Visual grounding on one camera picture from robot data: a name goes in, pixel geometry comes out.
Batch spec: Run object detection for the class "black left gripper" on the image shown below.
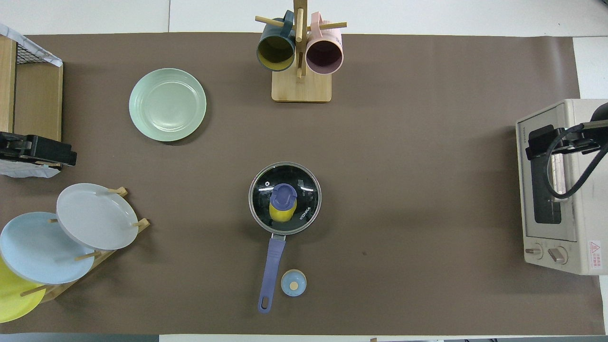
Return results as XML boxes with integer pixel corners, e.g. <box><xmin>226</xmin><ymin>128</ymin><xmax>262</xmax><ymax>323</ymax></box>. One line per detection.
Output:
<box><xmin>0</xmin><ymin>132</ymin><xmax>76</xmax><ymax>167</ymax></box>

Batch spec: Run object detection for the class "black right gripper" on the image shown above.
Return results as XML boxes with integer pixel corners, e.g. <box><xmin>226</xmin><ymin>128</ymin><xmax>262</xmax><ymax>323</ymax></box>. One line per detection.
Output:
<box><xmin>525</xmin><ymin>120</ymin><xmax>608</xmax><ymax>160</ymax></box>

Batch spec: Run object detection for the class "yellow potato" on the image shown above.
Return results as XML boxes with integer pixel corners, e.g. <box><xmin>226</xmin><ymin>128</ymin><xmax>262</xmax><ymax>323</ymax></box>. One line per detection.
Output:
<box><xmin>269</xmin><ymin>197</ymin><xmax>297</xmax><ymax>223</ymax></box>

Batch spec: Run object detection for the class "glass lid with blue knob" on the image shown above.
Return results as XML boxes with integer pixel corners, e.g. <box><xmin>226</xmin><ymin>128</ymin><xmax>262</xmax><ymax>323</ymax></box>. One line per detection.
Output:
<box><xmin>248</xmin><ymin>162</ymin><xmax>322</xmax><ymax>236</ymax></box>

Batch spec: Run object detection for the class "pale grey plate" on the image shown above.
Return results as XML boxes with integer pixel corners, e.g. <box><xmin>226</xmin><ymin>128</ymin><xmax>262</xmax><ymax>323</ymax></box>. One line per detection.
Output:
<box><xmin>56</xmin><ymin>183</ymin><xmax>139</xmax><ymax>251</ymax></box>

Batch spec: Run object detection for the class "light blue plate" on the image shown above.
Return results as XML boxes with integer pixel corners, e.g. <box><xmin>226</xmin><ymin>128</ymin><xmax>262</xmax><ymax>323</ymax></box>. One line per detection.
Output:
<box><xmin>0</xmin><ymin>212</ymin><xmax>95</xmax><ymax>285</ymax></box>

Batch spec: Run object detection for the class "light green plate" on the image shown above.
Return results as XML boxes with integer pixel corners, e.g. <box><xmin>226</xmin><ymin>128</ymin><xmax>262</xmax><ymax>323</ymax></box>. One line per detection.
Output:
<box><xmin>129</xmin><ymin>68</ymin><xmax>207</xmax><ymax>142</ymax></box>

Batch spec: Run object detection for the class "wooden plate rack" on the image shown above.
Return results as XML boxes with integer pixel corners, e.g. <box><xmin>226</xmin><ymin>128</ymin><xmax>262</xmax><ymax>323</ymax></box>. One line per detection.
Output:
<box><xmin>20</xmin><ymin>187</ymin><xmax>151</xmax><ymax>303</ymax></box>

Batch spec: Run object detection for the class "yellow plate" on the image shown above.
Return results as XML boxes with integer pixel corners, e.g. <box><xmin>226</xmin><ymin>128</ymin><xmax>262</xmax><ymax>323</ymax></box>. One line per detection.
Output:
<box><xmin>0</xmin><ymin>256</ymin><xmax>47</xmax><ymax>323</ymax></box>

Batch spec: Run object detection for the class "white checked cloth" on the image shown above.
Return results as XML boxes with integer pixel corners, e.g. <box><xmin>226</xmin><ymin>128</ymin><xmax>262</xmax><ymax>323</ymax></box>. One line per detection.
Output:
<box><xmin>0</xmin><ymin>24</ymin><xmax>63</xmax><ymax>67</ymax></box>
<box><xmin>0</xmin><ymin>159</ymin><xmax>61</xmax><ymax>179</ymax></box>

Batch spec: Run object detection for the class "beige toaster oven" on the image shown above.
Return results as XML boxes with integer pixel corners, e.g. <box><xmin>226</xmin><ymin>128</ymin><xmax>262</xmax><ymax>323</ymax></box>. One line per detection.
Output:
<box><xmin>516</xmin><ymin>99</ymin><xmax>608</xmax><ymax>276</ymax></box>

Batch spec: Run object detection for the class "brown paper table mat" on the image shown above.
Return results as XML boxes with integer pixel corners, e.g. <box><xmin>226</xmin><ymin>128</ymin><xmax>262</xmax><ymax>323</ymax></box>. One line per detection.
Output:
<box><xmin>0</xmin><ymin>32</ymin><xmax>606</xmax><ymax>335</ymax></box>

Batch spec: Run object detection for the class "pink ribbed mug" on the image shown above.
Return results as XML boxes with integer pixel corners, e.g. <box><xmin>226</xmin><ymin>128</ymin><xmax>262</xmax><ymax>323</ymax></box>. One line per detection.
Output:
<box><xmin>305</xmin><ymin>12</ymin><xmax>344</xmax><ymax>75</ymax></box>

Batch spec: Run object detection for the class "dark teal mug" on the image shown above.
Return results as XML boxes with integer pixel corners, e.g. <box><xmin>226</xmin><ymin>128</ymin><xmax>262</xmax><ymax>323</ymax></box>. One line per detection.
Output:
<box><xmin>256</xmin><ymin>10</ymin><xmax>296</xmax><ymax>72</ymax></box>

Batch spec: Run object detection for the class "wooden mug tree stand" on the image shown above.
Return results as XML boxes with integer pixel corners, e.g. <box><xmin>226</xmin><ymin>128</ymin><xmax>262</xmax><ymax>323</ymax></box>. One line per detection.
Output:
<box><xmin>255</xmin><ymin>0</ymin><xmax>347</xmax><ymax>103</ymax></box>

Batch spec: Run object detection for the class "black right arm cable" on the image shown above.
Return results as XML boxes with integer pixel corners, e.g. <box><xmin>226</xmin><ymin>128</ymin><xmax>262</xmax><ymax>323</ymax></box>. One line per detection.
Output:
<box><xmin>545</xmin><ymin>124</ymin><xmax>608</xmax><ymax>199</ymax></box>

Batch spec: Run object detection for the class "wooden shelf with wire basket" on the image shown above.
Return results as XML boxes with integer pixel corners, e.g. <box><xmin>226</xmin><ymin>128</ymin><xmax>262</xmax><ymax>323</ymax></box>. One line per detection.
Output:
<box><xmin>0</xmin><ymin>36</ymin><xmax>64</xmax><ymax>143</ymax></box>

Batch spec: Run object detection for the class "dark saucepan with purple handle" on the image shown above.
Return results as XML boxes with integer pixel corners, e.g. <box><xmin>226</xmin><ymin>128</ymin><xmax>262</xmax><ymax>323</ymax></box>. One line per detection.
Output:
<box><xmin>248</xmin><ymin>161</ymin><xmax>323</xmax><ymax>314</ymax></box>

